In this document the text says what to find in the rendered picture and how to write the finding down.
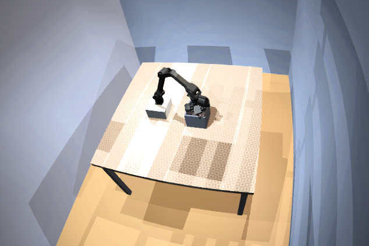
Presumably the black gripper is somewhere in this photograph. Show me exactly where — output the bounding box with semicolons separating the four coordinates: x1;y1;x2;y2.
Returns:
184;100;211;112

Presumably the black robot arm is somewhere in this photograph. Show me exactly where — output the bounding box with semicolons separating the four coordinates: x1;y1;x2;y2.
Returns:
152;67;209;115

